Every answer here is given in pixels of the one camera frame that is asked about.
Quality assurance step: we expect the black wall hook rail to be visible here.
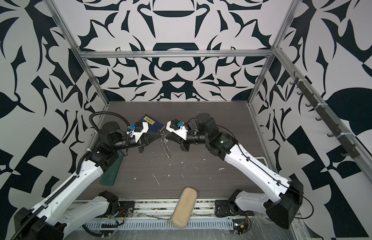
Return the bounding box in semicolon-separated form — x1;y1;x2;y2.
292;72;360;159

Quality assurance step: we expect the perforated white cable tray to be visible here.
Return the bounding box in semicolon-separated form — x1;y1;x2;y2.
85;219;234;231

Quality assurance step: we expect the blue notebook with yellow label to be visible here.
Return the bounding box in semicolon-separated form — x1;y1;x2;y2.
139;114;165;133

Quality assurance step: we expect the beige oblong pouch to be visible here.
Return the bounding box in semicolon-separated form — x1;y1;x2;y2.
171;187;197;229

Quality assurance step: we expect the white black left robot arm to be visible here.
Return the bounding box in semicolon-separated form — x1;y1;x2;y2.
12;111;162;240

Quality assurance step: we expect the white digital scale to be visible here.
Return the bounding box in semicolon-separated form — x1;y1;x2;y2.
255;157;268;166

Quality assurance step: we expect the green case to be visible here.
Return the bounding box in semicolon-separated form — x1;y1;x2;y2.
100;152;124;187

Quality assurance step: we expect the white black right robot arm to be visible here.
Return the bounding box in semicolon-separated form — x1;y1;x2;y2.
166;113;306;229

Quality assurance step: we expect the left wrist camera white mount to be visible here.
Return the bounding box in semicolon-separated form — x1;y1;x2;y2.
127;122;149;143

